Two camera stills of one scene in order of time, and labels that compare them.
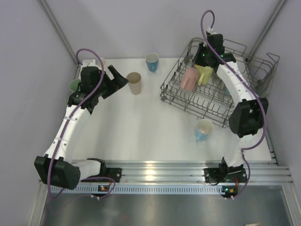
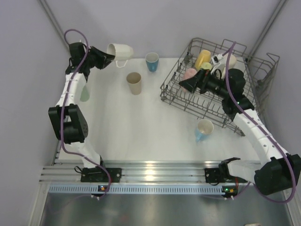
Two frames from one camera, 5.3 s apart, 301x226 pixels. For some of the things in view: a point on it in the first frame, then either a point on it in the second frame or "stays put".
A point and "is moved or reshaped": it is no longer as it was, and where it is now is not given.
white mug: x=103 y=61 is moved or reshaped
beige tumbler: x=134 y=79 stays put
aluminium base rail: x=264 y=172 stays put
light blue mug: x=204 y=128 stays put
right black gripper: x=201 y=47 → x=203 y=76
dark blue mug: x=152 y=60 stays put
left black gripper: x=115 y=84 → x=104 y=59
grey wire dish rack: x=212 y=101 stays put
